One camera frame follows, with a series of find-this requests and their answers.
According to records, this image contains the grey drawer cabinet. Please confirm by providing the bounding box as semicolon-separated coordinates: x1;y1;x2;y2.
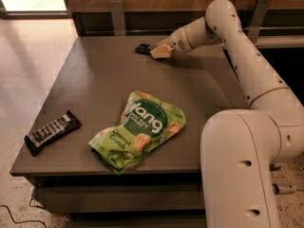
9;35;251;228

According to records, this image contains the right metal bracket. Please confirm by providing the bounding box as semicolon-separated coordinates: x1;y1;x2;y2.
247;0;272;44

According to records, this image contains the blue rxbar snack bar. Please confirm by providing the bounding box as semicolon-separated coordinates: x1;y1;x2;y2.
135;44;155;55

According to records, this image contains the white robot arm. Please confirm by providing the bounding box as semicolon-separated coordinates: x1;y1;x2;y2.
151;0;304;228

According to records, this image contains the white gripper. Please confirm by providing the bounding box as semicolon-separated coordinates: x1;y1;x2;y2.
150;28;193;59

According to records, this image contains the metal bracket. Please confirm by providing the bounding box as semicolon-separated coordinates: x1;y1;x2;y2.
110;0;126;36
247;0;272;44

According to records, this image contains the black floor cable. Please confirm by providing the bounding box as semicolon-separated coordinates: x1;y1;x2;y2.
0;204;48;228

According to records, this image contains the green dang chips bag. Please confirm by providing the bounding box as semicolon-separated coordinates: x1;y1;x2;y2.
88;90;186;175

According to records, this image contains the white striped cable connector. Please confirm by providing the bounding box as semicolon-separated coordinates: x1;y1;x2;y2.
273;184;297;195

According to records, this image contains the left metal bracket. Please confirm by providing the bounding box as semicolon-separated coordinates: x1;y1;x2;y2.
110;0;126;36

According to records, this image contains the black chocolate bar wrapper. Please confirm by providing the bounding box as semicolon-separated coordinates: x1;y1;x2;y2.
24;111;82;156

